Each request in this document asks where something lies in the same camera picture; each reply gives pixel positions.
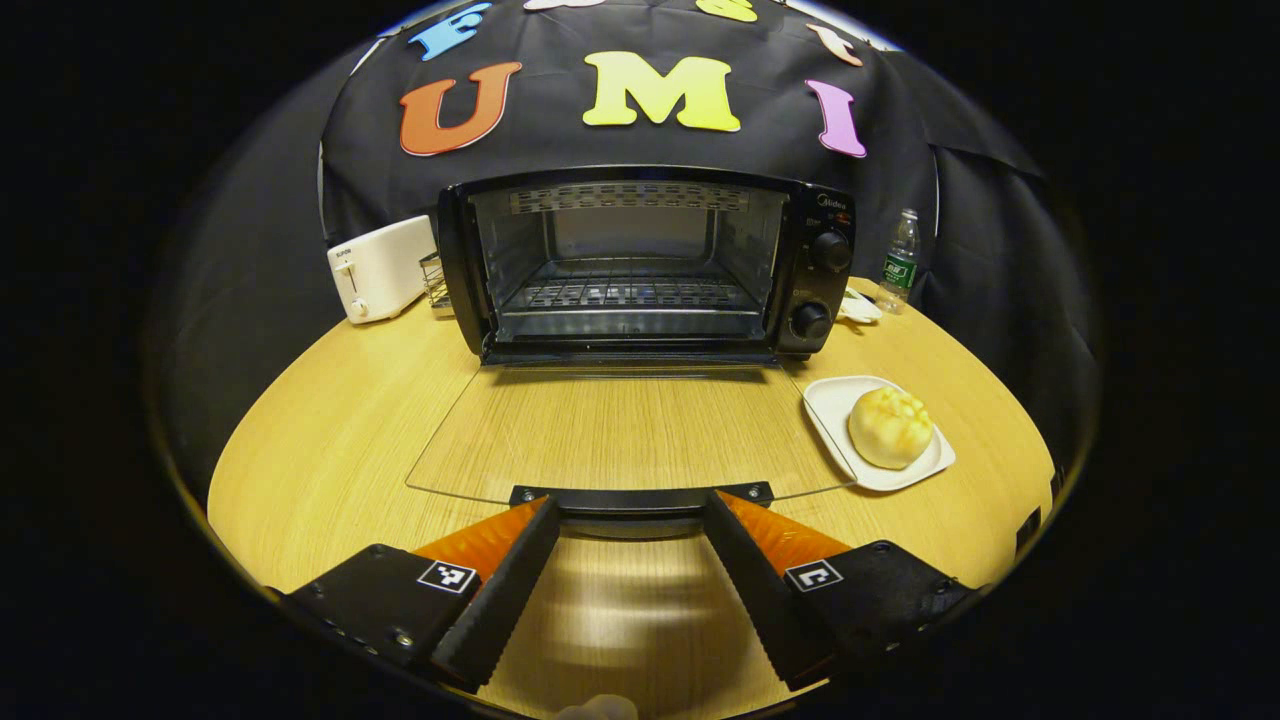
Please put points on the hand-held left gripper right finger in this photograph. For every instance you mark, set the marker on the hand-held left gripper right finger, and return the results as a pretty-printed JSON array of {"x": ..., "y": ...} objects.
[{"x": 765, "y": 600}]

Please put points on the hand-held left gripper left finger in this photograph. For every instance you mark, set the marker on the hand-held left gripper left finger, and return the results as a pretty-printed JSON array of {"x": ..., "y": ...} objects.
[{"x": 500, "y": 600}]

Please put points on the yellow bread bun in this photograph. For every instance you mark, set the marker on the yellow bread bun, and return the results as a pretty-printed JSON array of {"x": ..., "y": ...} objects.
[{"x": 890, "y": 428}]

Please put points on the black electric oven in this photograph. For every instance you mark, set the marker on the black electric oven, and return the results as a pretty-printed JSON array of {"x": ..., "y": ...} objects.
[{"x": 820, "y": 280}]

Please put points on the metal oven rack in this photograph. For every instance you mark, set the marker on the metal oven rack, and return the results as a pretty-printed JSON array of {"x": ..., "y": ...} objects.
[{"x": 630, "y": 293}]

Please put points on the white square plate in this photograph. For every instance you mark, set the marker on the white square plate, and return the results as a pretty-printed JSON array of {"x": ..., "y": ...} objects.
[{"x": 835, "y": 410}]

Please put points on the white divided dish with beans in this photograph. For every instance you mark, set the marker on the white divided dish with beans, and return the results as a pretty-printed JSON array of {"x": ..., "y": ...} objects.
[{"x": 858, "y": 308}]

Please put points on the white toaster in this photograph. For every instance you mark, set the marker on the white toaster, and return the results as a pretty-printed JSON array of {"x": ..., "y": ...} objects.
[{"x": 385, "y": 265}]

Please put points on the clear plastic water bottle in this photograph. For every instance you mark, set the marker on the clear plastic water bottle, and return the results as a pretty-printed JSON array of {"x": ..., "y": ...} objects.
[{"x": 900, "y": 265}]

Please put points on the black backdrop cloth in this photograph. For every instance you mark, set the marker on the black backdrop cloth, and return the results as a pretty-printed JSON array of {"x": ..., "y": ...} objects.
[{"x": 640, "y": 145}]

